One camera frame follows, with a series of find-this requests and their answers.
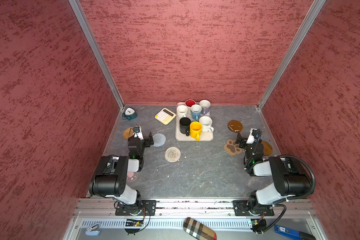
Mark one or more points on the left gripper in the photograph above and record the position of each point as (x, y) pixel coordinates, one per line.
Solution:
(147, 141)

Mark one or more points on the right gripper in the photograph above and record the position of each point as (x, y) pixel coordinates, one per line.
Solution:
(244, 142)

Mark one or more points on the grey knitted coaster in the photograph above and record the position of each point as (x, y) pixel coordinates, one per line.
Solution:
(159, 140)

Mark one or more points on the paw shaped cork coaster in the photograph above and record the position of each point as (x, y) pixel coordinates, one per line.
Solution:
(232, 148)

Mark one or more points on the multicolour woven coaster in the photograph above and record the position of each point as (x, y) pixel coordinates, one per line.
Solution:
(172, 154)

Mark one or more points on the woven rattan coaster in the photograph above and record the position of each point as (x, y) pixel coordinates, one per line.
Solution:
(129, 132)

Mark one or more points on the black mug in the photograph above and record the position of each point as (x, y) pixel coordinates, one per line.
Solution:
(185, 126)

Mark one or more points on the pink flower coaster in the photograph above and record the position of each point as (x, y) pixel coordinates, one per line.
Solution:
(132, 176)

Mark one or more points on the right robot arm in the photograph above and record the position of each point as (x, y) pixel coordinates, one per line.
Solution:
(292, 178)

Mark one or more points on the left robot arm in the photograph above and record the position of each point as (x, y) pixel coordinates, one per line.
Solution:
(110, 177)

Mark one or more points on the dark brown glossy coaster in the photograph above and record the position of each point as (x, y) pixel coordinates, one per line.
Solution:
(235, 126)

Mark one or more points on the brown round coaster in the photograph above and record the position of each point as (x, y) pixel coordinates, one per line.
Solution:
(268, 150)

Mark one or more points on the yellow calculator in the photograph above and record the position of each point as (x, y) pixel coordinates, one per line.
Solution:
(165, 116)

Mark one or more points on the teal kitchen timer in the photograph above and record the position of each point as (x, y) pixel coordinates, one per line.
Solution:
(129, 114)

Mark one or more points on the white speckled mug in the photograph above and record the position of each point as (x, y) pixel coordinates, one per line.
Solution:
(206, 123)

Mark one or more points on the yellow mug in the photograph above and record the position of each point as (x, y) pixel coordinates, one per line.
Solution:
(195, 130)

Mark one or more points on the lilac mug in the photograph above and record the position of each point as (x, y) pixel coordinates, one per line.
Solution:
(206, 105)

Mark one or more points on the red inside mug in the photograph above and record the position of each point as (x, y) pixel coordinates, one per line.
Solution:
(190, 103)

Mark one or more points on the blue mug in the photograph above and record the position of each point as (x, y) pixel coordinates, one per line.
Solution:
(196, 111)

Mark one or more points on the plaid glasses case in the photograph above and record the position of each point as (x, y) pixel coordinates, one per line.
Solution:
(198, 230)

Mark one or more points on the blue tool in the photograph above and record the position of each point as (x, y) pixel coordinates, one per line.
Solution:
(293, 234)

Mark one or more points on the small stapler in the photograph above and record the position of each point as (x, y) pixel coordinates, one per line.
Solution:
(93, 230)

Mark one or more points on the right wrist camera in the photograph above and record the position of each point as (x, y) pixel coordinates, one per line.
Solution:
(255, 136)

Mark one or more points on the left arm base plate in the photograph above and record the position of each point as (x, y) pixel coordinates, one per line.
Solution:
(143, 207)

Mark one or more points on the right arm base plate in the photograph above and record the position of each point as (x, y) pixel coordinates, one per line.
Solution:
(244, 208)

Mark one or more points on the aluminium front rail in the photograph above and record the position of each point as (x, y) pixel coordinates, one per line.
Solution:
(173, 208)

